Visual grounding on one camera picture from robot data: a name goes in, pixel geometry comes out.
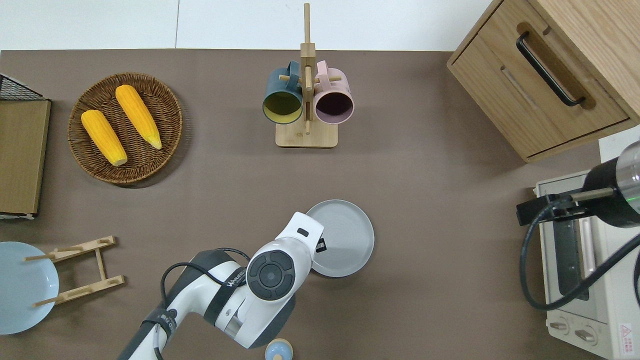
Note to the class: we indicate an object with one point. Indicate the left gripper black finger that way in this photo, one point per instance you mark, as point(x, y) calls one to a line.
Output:
point(320, 242)

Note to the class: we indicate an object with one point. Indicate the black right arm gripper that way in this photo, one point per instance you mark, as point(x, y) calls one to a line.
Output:
point(610, 210)

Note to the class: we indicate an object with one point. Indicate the gray round plate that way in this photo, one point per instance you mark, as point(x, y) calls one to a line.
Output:
point(350, 240)

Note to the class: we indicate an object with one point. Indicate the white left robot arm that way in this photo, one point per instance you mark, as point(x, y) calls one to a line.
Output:
point(270, 272)

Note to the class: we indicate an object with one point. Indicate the wooden plate rack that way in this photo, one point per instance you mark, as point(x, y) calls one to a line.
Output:
point(102, 265)

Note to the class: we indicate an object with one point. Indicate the light blue plate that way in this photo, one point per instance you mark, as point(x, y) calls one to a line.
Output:
point(22, 290)

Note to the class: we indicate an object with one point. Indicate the wooden mug tree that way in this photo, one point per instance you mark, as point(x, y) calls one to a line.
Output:
point(306, 137)

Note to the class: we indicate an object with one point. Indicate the blue service bell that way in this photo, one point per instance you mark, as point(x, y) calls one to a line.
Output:
point(278, 351)

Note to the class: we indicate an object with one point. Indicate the white toaster oven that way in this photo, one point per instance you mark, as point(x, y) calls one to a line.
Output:
point(610, 310)

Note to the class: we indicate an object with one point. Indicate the pink mug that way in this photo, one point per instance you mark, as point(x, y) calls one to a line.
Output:
point(332, 85)

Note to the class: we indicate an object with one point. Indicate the dark blue mug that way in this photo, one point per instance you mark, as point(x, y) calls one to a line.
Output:
point(280, 85)

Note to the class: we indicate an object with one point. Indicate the brown wicker basket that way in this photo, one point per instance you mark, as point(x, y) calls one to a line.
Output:
point(150, 165)

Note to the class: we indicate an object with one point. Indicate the wooden drawer cabinet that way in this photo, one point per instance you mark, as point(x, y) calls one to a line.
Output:
point(590, 30)

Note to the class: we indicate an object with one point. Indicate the yellow corn cob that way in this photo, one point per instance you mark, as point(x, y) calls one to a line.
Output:
point(104, 137)
point(137, 115)

